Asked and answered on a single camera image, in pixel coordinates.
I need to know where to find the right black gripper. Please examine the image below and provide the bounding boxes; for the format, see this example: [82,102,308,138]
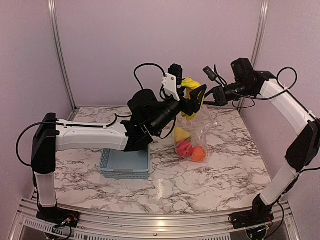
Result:
[202,80,255,107]

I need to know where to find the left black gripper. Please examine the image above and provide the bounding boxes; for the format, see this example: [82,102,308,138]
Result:
[150,84,208,135]

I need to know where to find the yellow toy bananas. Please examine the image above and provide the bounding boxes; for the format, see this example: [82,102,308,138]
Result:
[180,77,205,121]

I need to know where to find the clear zip top bag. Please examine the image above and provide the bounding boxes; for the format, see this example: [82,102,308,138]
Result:
[172,105,216,163]

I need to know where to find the yellow toy pear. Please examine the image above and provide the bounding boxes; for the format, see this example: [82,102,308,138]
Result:
[174,127,191,143]

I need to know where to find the red toy apple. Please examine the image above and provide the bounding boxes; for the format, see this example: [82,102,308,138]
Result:
[176,140,193,158]

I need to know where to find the orange toy orange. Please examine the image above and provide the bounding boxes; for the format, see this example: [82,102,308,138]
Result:
[191,146,207,163]

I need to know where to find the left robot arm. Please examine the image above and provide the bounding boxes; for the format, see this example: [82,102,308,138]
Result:
[23,85,207,223]

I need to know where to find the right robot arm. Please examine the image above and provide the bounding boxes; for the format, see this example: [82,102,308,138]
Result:
[204,67,320,228]

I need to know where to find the light blue plastic basket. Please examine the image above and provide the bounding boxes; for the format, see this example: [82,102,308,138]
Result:
[99,147,151,179]

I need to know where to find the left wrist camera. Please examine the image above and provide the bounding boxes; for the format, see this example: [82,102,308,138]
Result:
[127,63,185,121]

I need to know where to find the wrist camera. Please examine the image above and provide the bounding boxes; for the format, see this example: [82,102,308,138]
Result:
[202,57,256,86]
[127,63,185,121]

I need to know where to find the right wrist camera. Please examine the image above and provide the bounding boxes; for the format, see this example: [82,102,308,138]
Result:
[202,57,256,86]

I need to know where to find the right aluminium frame post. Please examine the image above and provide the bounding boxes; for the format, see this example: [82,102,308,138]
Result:
[237,0,270,112]

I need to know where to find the aluminium frame post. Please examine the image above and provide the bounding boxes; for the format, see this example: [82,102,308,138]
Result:
[47,0,77,111]
[237,0,270,112]

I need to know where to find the front aluminium rail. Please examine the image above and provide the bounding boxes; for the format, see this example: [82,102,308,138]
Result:
[7,197,301,240]

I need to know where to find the left aluminium frame post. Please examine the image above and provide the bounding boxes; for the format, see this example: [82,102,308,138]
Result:
[47,0,77,111]

